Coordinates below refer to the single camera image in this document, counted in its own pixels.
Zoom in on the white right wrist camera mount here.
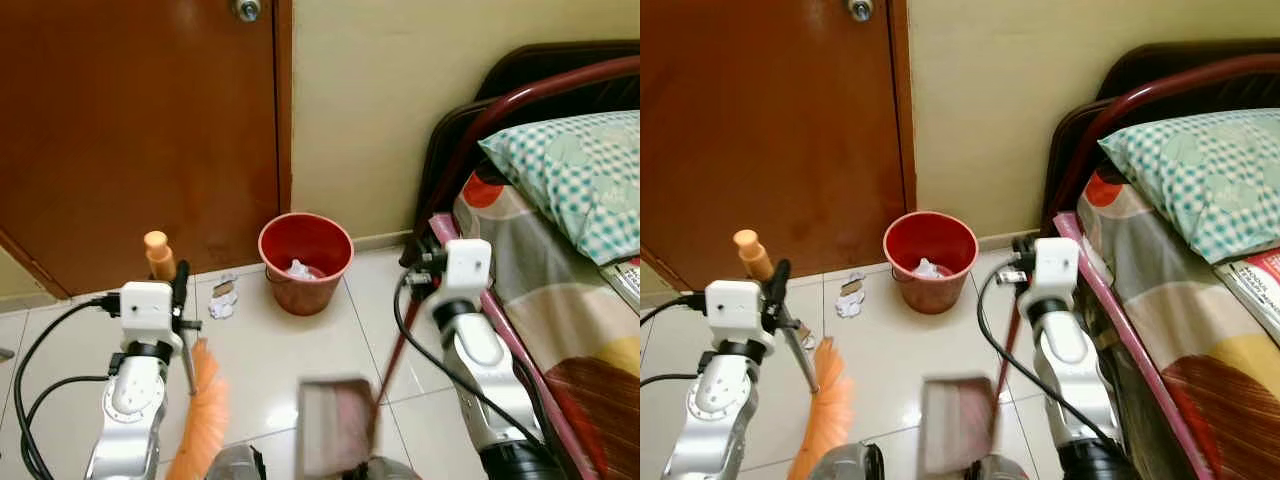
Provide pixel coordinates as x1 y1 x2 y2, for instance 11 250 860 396
1032 237 1082 303
440 239 494 307

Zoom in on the grey robot left leg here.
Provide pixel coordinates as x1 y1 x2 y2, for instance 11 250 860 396
828 442 887 480
205 444 267 480

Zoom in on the dark red bed headboard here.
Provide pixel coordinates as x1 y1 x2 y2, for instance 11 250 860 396
1040 40 1280 237
414 40 641 263

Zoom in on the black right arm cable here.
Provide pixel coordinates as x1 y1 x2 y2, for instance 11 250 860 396
977 263 1106 431
393 272 531 431

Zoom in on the red and white magazine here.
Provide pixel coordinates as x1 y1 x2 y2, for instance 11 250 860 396
600 258 641 312
1213 250 1280 347

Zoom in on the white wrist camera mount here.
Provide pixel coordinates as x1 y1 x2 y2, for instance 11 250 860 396
704 279 768 347
1032 237 1082 303
119 281 178 352
440 239 494 307

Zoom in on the red plastic bucket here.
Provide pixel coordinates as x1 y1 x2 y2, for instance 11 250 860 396
258 212 355 317
883 211 980 315

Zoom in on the red long-handled dustpan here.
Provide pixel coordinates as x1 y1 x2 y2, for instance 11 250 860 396
918 288 1023 477
298 285 421 479

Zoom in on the patterned multicolour bedsheet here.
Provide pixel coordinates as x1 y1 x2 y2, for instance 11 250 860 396
452 170 641 480
1075 165 1280 480

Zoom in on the brown wooden door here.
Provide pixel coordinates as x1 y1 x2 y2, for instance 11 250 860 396
0 0 278 297
640 0 896 291

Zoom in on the green checkered pillow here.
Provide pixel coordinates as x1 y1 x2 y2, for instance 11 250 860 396
478 110 641 267
1098 108 1280 264

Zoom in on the orange bristle broom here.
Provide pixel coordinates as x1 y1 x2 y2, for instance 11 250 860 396
143 230 232 480
732 228 857 480

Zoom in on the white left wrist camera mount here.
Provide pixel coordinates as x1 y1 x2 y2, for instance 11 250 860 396
119 281 178 352
704 279 768 347

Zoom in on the black left mount cable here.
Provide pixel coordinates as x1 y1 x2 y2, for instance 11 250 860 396
12 293 123 480
640 292 708 327

